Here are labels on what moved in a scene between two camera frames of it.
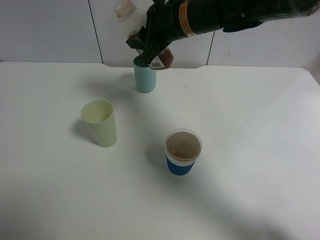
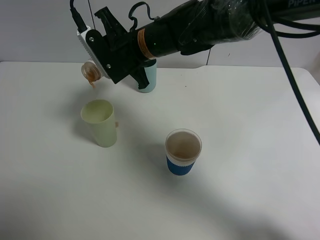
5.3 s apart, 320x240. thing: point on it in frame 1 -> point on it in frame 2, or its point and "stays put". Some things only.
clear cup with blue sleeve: [182, 146] stays put
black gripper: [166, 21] -> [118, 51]
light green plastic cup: [99, 114] stays put
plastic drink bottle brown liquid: [132, 18] -> [92, 72]
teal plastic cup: [145, 79] stays put
